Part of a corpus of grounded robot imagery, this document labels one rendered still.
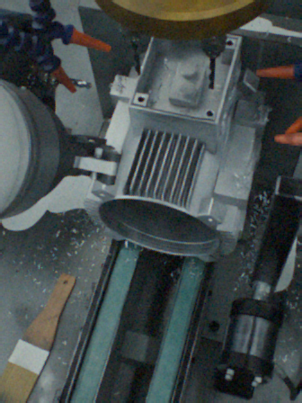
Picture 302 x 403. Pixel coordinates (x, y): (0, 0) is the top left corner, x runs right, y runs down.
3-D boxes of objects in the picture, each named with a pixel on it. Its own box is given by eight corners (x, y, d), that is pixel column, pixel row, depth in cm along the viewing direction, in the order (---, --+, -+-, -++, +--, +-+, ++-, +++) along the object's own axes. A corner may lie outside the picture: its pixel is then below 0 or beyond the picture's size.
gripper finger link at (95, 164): (36, 136, 45) (107, 153, 44) (62, 138, 50) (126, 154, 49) (30, 169, 45) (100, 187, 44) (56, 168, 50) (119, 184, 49)
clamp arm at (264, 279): (253, 267, 76) (279, 166, 53) (278, 273, 75) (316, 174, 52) (246, 295, 74) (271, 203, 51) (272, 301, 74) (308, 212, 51)
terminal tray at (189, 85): (157, 59, 80) (155, 20, 73) (240, 75, 78) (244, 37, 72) (130, 139, 75) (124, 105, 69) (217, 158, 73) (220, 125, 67)
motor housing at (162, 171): (135, 118, 94) (122, 33, 77) (262, 145, 91) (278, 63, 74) (94, 239, 87) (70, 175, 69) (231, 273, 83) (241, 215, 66)
